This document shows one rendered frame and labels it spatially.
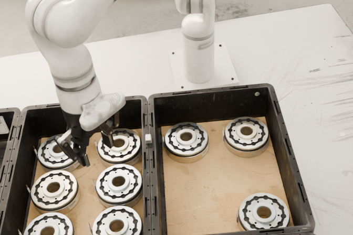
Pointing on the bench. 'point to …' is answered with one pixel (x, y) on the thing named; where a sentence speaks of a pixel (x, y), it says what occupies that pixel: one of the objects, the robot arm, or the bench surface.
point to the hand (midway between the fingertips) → (95, 150)
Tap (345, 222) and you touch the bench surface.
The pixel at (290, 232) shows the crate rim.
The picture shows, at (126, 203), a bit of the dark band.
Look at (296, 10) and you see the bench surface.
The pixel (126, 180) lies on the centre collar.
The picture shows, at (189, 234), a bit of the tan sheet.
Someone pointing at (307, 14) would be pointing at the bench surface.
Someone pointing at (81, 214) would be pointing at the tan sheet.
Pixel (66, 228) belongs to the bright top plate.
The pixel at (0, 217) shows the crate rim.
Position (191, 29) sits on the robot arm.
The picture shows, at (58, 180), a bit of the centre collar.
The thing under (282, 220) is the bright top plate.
